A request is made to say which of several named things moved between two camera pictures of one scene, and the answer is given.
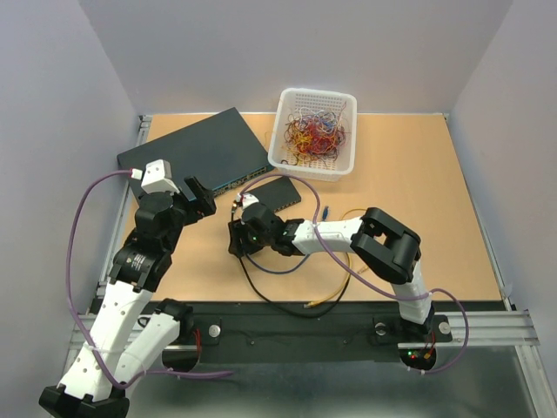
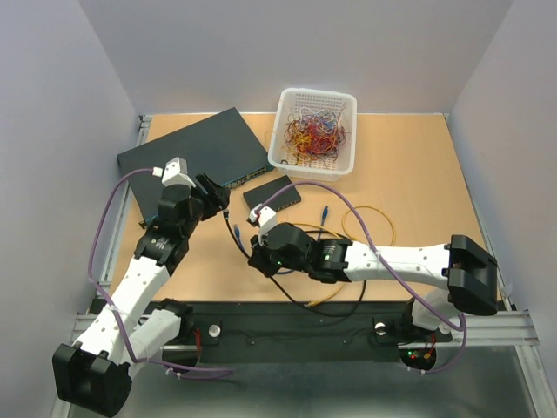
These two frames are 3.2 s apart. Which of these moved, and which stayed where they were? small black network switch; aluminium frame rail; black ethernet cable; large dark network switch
Moved: black ethernet cable
Stayed: small black network switch; aluminium frame rail; large dark network switch
